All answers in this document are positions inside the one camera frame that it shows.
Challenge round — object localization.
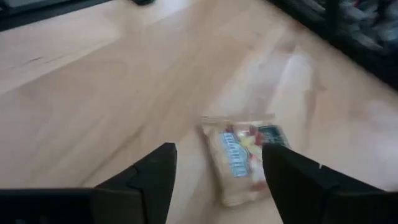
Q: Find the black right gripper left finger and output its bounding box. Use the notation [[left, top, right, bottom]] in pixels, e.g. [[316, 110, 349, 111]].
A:
[[95, 142, 178, 224]]

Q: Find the beige tea packet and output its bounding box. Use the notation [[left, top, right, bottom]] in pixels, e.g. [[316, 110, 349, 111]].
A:
[[198, 114, 292, 208]]

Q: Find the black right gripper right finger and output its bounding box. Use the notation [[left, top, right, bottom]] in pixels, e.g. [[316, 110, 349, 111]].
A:
[[262, 143, 385, 224]]

